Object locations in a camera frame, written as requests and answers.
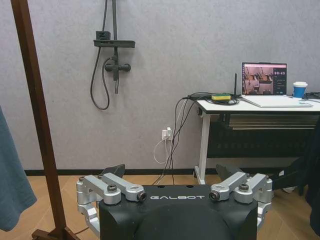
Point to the white desk black panel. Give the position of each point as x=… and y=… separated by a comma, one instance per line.
x=250, y=145

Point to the small black box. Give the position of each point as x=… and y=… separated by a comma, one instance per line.
x=102, y=35

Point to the black shower shelf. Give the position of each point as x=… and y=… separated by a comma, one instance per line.
x=120, y=44

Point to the open silver laptop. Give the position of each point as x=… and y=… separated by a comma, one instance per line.
x=265, y=80

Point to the blue paper cup white lid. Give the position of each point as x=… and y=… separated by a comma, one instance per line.
x=300, y=90

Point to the black shower faucet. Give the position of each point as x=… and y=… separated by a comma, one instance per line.
x=117, y=67

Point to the yellow green sponge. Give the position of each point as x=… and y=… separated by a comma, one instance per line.
x=221, y=97

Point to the white wall charger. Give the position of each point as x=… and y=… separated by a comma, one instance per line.
x=167, y=133

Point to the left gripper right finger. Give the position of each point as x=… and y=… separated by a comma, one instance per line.
x=243, y=190

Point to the brown wooden rack post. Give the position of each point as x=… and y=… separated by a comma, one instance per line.
x=37, y=100

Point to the blue garment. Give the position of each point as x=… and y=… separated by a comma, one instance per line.
x=12, y=175

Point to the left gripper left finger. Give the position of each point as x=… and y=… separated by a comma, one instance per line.
x=112, y=191

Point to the black shower riser pipe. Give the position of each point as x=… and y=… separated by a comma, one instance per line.
x=115, y=22

